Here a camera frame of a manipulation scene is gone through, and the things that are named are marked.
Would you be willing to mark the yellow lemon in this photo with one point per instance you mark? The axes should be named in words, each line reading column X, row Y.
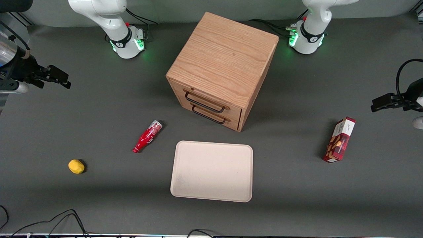
column 76, row 166

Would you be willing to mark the red plaid cookie box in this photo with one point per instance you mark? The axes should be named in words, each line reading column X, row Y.
column 340, row 140

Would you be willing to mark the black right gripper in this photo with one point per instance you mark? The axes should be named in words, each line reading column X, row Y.
column 23, row 67

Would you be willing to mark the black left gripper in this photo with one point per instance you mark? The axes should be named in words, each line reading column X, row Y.
column 410, row 95

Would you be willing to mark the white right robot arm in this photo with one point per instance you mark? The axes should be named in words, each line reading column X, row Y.
column 119, row 31

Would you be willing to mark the wooden drawer cabinet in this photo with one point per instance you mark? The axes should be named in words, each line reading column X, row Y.
column 223, row 58

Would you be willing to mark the aluminium frame rail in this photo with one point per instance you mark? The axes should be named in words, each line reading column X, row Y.
column 19, row 18

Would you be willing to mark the wooden drawer front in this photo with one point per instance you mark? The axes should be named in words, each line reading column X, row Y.
column 233, row 123
column 231, row 109

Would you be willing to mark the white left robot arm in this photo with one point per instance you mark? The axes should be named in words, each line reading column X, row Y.
column 310, row 31

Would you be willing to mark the beige rectangular tray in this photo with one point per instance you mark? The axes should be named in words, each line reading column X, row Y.
column 211, row 170

